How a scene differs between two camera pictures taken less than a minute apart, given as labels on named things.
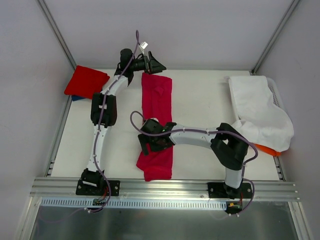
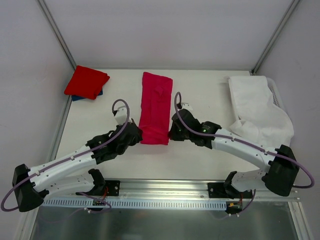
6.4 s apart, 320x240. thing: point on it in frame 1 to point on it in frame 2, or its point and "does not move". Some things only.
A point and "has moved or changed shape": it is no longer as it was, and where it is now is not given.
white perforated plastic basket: (277, 99) does not move
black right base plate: (221, 190) does not move
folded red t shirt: (85, 82) does not move
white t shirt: (268, 125) does not move
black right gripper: (144, 144) to (176, 127)
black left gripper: (149, 64) to (133, 132)
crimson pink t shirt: (157, 103) has moved or changed shape
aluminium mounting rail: (132, 188) does not move
